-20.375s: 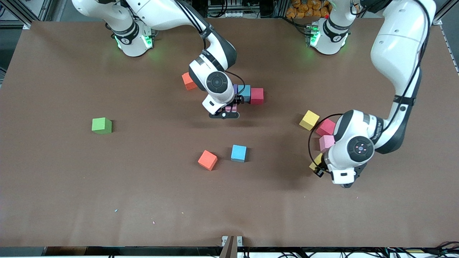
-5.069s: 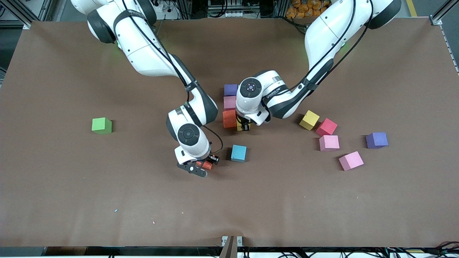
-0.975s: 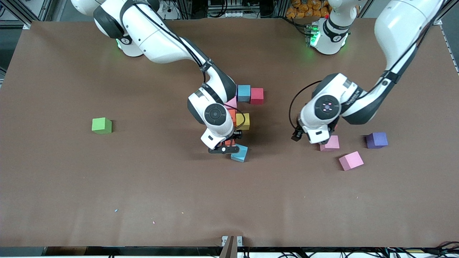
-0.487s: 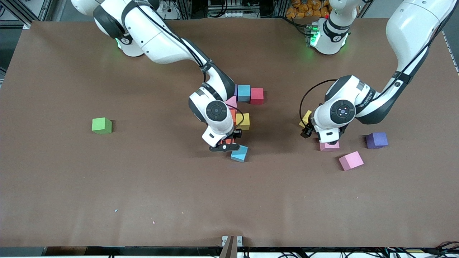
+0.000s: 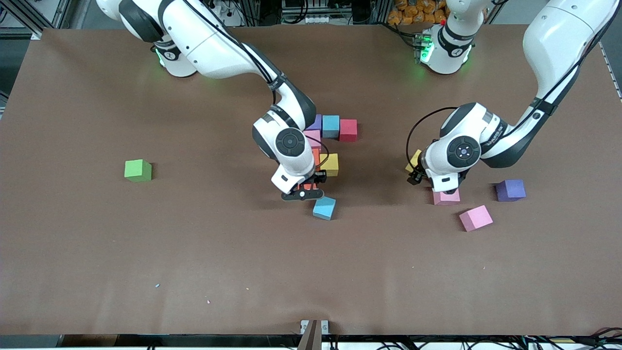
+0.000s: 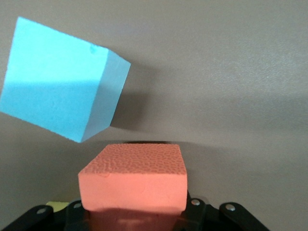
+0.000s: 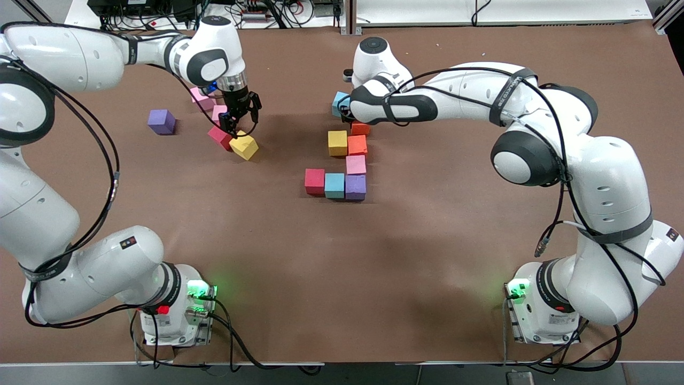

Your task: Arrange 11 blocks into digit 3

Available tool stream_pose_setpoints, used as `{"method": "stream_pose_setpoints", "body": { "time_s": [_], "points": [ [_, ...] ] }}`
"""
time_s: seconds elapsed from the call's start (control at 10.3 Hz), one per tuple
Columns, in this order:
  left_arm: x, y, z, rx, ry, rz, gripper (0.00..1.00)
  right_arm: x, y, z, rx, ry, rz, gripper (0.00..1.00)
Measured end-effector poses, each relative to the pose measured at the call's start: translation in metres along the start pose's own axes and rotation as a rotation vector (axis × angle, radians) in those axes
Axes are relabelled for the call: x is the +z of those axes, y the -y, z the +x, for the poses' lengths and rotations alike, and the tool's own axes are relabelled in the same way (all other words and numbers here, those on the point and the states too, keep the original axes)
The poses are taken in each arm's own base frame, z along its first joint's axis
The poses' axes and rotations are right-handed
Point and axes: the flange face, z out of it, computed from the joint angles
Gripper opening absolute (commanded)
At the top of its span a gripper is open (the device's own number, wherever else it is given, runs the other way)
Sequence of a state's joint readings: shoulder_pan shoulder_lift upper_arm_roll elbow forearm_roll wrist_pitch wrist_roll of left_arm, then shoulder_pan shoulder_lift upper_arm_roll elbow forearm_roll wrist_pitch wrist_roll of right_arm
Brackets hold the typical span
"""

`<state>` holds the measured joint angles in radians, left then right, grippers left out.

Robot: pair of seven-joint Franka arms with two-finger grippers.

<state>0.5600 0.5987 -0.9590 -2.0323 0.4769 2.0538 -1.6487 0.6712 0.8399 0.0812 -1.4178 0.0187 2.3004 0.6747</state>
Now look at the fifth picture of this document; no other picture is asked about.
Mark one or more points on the blue foam cube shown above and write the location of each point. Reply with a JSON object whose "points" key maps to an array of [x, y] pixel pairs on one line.
{"points": [[324, 208], [331, 127]]}

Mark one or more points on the dark equipment box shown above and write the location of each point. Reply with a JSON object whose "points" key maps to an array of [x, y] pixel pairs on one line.
{"points": [[316, 7]]}

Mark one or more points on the green foam cube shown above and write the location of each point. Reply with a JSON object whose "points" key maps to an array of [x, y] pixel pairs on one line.
{"points": [[138, 170]]}

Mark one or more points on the white power strip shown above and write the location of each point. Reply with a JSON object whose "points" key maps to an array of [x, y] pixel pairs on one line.
{"points": [[218, 9]]}

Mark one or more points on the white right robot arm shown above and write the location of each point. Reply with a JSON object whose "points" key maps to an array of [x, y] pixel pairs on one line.
{"points": [[290, 142]]}

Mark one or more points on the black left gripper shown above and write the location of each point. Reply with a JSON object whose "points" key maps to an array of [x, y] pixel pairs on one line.
{"points": [[416, 176]]}

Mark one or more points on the red foam cube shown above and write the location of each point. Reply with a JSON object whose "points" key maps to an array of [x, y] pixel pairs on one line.
{"points": [[348, 130]]}

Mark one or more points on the purple foam cube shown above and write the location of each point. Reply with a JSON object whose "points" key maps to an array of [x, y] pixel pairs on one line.
{"points": [[510, 190], [317, 122]]}

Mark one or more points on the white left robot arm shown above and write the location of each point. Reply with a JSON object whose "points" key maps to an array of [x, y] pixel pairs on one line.
{"points": [[464, 151]]}

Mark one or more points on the orange foam cube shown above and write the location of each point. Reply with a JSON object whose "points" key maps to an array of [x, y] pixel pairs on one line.
{"points": [[316, 156], [305, 186]]}

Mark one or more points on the metal table bracket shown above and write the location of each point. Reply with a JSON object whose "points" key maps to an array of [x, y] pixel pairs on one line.
{"points": [[304, 324]]}

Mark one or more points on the brown camera mount pole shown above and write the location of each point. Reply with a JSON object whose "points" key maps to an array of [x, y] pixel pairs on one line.
{"points": [[311, 340]]}

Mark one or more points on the yellow foam cube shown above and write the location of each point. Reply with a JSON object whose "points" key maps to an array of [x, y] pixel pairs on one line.
{"points": [[414, 160], [330, 165]]}

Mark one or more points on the bag of orange objects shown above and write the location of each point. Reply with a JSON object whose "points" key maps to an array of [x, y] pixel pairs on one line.
{"points": [[413, 12]]}

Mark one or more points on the pink foam cube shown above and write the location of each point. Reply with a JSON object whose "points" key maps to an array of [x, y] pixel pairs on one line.
{"points": [[475, 218], [447, 197], [313, 137]]}

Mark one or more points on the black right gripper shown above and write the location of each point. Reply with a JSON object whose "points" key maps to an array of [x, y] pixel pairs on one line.
{"points": [[318, 181]]}

